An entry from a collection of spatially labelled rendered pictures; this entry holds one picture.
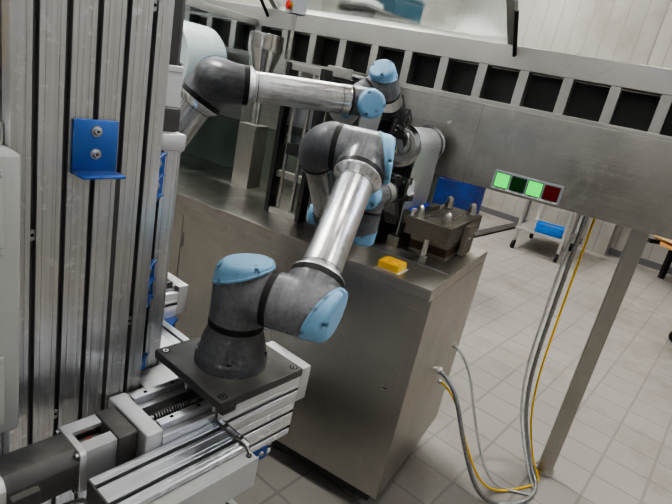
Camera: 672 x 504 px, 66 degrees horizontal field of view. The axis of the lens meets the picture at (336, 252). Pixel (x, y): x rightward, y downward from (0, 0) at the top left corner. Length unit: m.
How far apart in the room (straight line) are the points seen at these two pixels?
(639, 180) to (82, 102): 1.68
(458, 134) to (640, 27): 5.78
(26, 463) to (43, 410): 0.16
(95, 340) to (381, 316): 0.88
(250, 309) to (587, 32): 7.18
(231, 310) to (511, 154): 1.33
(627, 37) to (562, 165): 5.78
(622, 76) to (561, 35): 5.95
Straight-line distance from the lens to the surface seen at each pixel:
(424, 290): 1.53
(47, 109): 0.91
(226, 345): 1.06
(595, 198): 2.02
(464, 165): 2.09
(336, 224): 1.07
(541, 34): 8.04
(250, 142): 2.24
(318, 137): 1.23
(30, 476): 0.98
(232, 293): 1.01
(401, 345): 1.65
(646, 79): 2.02
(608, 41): 7.77
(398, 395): 1.72
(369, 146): 1.19
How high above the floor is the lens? 1.41
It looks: 18 degrees down
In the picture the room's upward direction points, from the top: 12 degrees clockwise
